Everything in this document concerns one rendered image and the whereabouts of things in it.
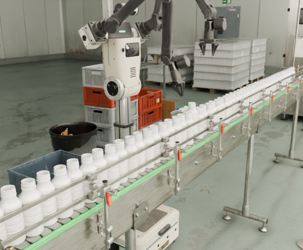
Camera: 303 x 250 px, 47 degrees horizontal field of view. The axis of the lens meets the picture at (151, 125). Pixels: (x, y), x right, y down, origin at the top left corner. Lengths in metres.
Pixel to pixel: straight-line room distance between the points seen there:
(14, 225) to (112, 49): 1.40
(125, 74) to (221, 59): 6.02
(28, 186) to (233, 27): 11.45
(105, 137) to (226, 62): 4.60
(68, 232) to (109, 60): 1.31
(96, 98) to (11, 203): 3.10
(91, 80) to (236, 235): 2.28
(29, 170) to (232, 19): 10.91
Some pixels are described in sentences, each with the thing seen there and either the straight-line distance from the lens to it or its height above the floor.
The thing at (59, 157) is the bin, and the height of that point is 0.91.
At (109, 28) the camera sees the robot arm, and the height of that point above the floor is 1.56.
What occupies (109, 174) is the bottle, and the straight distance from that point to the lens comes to 1.26.
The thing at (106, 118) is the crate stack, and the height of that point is 0.54.
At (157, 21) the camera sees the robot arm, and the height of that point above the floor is 1.59.
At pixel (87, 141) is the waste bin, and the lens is 3.20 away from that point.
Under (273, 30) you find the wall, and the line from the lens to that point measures 11.83.
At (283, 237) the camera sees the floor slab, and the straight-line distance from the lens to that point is 2.97.
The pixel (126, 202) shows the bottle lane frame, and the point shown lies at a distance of 1.33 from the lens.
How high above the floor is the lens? 1.59
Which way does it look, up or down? 16 degrees down
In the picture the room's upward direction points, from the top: straight up
